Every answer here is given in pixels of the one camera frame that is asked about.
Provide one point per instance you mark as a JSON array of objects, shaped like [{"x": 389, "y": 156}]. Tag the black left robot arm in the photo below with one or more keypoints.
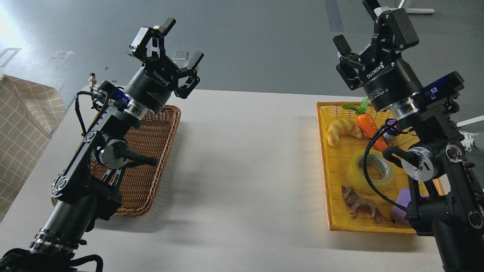
[{"x": 52, "y": 249}]

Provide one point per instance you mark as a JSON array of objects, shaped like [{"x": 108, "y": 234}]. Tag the brown wicker basket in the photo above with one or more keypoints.
[{"x": 119, "y": 163}]

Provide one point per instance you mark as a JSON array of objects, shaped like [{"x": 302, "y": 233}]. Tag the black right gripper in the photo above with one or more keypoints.
[{"x": 380, "y": 69}]

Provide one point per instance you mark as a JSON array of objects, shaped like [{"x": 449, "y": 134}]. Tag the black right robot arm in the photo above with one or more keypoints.
[{"x": 446, "y": 199}]

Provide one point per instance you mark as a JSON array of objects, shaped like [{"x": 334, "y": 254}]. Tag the beige checkered cloth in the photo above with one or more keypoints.
[{"x": 29, "y": 113}]

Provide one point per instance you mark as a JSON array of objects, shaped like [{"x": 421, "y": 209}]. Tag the toy croissant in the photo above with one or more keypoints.
[{"x": 341, "y": 127}]

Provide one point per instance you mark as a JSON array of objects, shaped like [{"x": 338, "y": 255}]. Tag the brown toy lion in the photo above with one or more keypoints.
[{"x": 355, "y": 202}]

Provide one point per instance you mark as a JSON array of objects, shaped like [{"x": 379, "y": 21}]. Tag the toy carrot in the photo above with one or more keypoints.
[{"x": 365, "y": 121}]

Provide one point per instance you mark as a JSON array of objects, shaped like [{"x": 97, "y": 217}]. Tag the white sneaker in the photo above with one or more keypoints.
[{"x": 469, "y": 139}]

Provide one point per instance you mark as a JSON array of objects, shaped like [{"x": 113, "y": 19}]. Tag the small jar with pink lid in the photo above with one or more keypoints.
[{"x": 391, "y": 135}]

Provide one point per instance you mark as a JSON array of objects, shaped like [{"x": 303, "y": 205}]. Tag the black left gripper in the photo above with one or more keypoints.
[{"x": 157, "y": 78}]

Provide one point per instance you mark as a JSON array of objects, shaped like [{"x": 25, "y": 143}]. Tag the yellow plastic basket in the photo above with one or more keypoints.
[{"x": 334, "y": 163}]

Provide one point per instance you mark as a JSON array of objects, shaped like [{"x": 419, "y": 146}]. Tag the white stand base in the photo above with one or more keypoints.
[{"x": 405, "y": 4}]

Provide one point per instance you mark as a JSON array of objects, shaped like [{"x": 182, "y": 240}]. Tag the yellow tape roll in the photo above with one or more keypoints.
[{"x": 381, "y": 172}]

